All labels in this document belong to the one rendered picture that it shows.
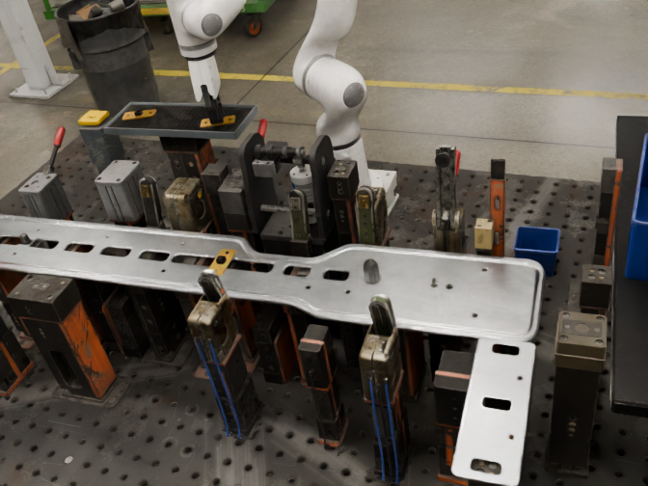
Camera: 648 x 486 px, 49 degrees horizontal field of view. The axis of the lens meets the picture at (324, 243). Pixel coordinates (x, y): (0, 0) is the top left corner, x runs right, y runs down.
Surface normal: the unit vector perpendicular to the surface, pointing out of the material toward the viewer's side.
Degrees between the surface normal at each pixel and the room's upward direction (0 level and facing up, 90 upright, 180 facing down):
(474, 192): 0
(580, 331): 0
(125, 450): 0
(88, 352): 90
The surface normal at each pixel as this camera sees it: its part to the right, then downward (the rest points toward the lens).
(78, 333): 0.94, 0.08
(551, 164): -0.14, -0.78
